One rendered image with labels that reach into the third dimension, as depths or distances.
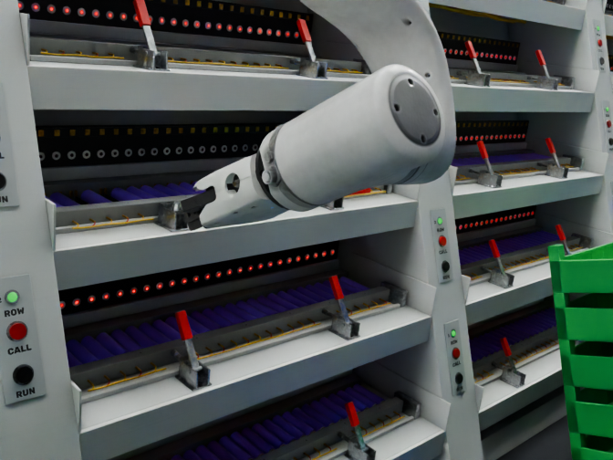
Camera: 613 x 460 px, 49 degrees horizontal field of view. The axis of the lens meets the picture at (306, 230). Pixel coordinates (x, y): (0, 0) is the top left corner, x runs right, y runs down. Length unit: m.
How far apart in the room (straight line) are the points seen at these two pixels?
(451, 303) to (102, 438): 0.64
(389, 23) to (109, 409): 0.50
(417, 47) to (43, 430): 0.52
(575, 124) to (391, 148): 1.25
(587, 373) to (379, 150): 0.79
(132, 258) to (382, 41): 0.36
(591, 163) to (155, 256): 1.18
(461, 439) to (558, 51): 0.98
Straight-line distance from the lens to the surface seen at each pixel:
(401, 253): 1.15
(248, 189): 0.63
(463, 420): 1.22
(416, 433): 1.16
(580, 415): 1.27
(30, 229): 0.73
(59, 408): 0.76
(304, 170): 0.58
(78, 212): 0.80
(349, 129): 0.54
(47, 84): 0.77
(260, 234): 0.89
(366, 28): 0.65
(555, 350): 1.58
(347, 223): 1.00
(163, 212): 0.83
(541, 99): 1.52
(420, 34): 0.64
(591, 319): 1.21
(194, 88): 0.86
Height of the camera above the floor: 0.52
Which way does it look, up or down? 2 degrees down
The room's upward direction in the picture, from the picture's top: 7 degrees counter-clockwise
